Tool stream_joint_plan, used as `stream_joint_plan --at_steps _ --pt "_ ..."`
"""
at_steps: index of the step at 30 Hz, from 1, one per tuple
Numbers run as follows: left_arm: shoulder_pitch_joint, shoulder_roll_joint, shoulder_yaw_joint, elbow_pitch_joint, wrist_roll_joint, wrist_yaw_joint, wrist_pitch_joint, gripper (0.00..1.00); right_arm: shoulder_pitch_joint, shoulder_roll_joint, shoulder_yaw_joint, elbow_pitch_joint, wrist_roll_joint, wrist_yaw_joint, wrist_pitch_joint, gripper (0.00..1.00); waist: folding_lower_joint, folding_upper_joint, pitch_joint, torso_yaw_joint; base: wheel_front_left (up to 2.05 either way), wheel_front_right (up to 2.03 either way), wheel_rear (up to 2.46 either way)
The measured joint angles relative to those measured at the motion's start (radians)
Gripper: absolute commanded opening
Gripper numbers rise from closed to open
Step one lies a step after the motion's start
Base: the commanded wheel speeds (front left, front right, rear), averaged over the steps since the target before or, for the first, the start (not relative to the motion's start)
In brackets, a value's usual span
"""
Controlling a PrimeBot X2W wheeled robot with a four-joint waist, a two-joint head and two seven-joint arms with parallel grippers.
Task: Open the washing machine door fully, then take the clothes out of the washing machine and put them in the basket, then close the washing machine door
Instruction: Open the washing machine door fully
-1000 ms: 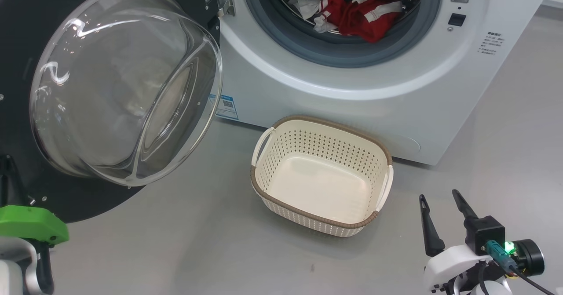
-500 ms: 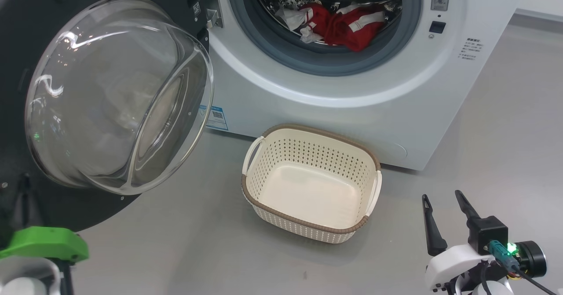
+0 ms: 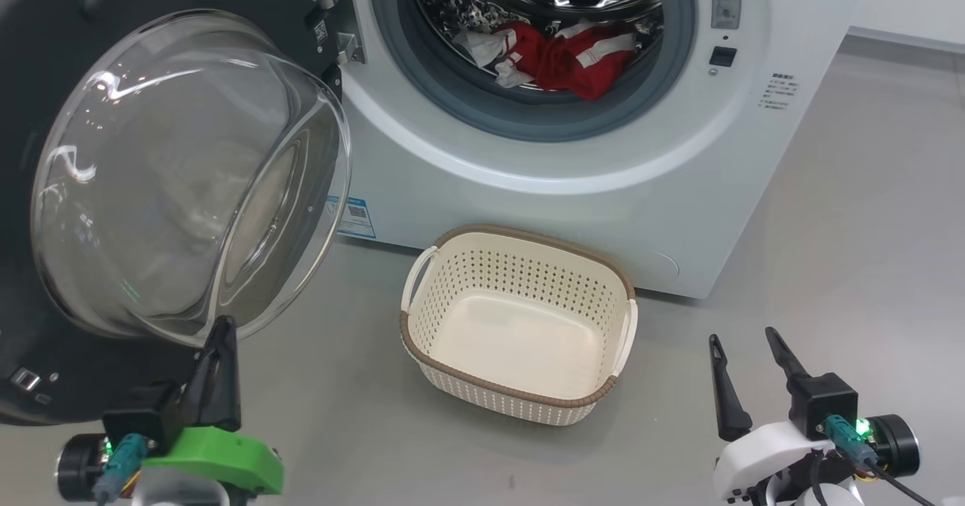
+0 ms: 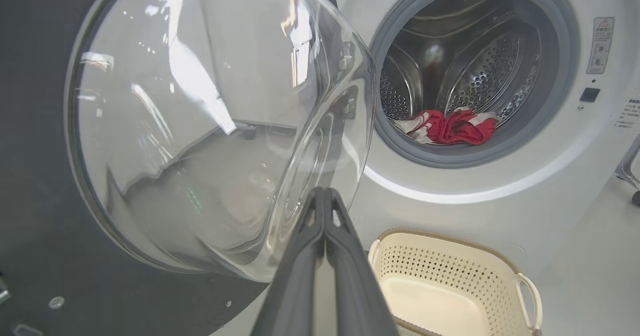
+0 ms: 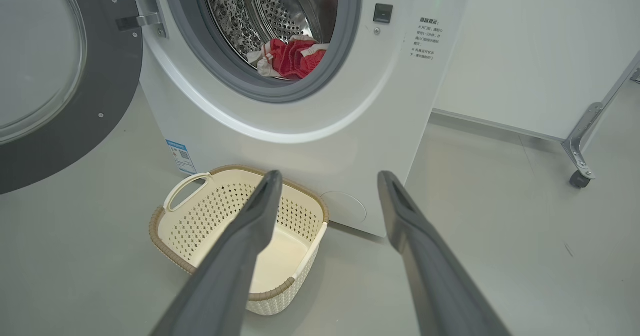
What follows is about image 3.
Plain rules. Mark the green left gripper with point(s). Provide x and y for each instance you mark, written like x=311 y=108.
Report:
x=226 y=453

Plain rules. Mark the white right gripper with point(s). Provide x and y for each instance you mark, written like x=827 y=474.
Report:
x=754 y=453

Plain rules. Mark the red and white jersey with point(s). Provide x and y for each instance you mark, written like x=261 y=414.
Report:
x=573 y=61

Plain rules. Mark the washing machine glass door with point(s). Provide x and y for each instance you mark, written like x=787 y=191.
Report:
x=45 y=53

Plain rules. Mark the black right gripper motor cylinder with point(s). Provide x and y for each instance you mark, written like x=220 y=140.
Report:
x=897 y=446

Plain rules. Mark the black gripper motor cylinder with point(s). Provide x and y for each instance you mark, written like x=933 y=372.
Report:
x=897 y=446
x=75 y=468

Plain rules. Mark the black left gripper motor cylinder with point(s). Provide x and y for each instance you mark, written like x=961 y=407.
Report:
x=75 y=468

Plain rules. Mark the white front-load washing machine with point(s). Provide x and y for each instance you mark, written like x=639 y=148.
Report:
x=603 y=212

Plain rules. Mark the beige perforated laundry basket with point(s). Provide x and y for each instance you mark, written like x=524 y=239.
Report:
x=520 y=340

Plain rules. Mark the black door latch socket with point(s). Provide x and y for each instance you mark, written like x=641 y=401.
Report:
x=723 y=56

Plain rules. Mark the metal door hinge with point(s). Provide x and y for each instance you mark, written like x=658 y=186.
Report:
x=343 y=42

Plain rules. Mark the round white filter cover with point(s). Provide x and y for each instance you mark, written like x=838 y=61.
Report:
x=665 y=266

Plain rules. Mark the blue energy label sticker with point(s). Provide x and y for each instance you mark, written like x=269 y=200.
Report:
x=354 y=218

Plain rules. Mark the printed text label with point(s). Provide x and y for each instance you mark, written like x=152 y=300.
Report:
x=779 y=91

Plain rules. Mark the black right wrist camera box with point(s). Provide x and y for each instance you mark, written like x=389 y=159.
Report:
x=825 y=399

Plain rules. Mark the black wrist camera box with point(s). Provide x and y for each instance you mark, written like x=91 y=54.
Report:
x=143 y=415
x=825 y=399

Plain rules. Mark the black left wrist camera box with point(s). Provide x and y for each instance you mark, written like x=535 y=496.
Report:
x=143 y=415

